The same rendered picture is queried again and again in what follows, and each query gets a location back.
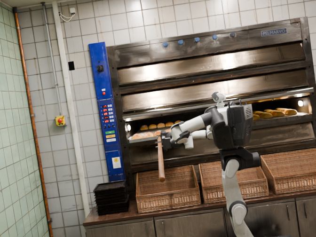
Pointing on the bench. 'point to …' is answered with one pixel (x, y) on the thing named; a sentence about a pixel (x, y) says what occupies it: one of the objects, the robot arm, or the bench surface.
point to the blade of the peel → (143, 139)
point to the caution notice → (116, 162)
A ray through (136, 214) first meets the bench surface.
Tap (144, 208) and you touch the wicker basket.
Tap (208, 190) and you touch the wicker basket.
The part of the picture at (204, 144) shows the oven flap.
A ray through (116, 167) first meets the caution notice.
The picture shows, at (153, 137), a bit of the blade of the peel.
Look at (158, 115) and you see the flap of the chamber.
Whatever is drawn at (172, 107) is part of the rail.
